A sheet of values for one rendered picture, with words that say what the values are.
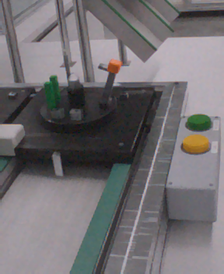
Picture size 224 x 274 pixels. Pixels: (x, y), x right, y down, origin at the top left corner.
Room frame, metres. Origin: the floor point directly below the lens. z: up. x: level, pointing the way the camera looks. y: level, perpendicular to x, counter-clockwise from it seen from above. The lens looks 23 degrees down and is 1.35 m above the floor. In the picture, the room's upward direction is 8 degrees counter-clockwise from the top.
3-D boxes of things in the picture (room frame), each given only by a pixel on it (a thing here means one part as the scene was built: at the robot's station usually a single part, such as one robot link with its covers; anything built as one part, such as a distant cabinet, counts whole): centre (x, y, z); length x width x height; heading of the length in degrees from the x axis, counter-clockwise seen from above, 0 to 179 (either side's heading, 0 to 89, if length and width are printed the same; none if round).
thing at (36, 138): (0.77, 0.04, 0.96); 0.24 x 0.24 x 0.02; 72
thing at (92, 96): (0.77, 0.04, 0.98); 0.14 x 0.14 x 0.02
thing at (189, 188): (0.62, -0.14, 0.93); 0.21 x 0.07 x 0.06; 162
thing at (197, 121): (0.69, -0.16, 0.96); 0.04 x 0.04 x 0.02
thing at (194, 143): (0.62, -0.14, 0.96); 0.04 x 0.04 x 0.02
